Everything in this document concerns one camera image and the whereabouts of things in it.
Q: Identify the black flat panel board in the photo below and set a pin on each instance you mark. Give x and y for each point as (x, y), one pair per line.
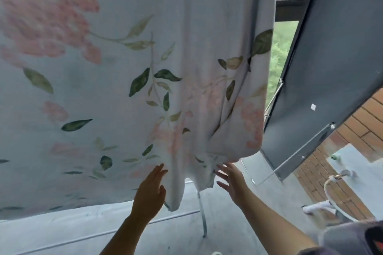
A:
(329, 54)

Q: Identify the dark grey washing machine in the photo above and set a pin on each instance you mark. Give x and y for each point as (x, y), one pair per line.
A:
(344, 237)

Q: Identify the floral light blue bedsheet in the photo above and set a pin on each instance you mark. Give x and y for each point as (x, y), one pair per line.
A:
(104, 99)

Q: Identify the white wall mounting plate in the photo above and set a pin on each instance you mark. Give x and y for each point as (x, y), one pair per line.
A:
(368, 180)

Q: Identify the person's dark right sleeve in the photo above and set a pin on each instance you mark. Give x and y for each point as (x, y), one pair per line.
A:
(312, 251)

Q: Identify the person's right hand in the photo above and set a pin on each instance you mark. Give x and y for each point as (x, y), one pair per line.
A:
(236, 186)

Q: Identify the white metal drying rack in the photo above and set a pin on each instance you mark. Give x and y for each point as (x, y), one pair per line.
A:
(203, 219)

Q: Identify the person's left hand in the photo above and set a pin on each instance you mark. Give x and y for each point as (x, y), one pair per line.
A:
(148, 201)

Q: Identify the person's right forearm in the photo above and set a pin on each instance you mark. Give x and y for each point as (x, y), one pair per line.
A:
(275, 231)

